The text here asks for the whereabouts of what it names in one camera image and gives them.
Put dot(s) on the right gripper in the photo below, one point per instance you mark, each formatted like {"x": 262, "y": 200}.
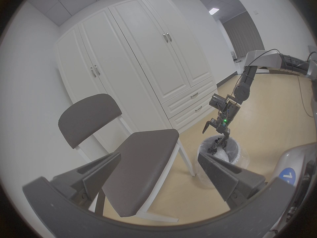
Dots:
{"x": 225, "y": 115}

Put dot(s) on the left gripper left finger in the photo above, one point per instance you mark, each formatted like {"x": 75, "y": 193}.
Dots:
{"x": 99, "y": 180}

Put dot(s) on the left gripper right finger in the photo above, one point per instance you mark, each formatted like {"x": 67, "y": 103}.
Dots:
{"x": 220, "y": 180}

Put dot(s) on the black plastic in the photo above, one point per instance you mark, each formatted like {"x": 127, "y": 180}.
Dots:
{"x": 214, "y": 147}

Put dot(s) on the clear plastic bag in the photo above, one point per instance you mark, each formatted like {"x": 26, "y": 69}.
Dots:
{"x": 201, "y": 177}

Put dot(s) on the white paper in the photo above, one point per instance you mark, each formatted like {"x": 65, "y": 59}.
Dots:
{"x": 221, "y": 155}

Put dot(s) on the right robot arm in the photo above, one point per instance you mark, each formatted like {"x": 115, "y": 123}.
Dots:
{"x": 262, "y": 58}

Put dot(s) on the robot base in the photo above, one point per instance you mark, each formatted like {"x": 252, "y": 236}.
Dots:
{"x": 297, "y": 162}

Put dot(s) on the white trash bin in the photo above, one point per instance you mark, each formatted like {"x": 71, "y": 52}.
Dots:
{"x": 236, "y": 152}

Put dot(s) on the white chair with grey seat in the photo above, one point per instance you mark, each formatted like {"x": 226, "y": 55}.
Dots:
{"x": 141, "y": 162}

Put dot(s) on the grey curtain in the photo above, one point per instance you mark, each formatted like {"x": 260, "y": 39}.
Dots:
{"x": 242, "y": 33}

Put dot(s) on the white wardrobe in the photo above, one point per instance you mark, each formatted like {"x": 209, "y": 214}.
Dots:
{"x": 123, "y": 58}

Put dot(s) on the ceiling light panel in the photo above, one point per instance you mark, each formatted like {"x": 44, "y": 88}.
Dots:
{"x": 214, "y": 11}

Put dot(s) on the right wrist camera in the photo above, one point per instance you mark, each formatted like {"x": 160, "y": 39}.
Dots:
{"x": 225, "y": 129}

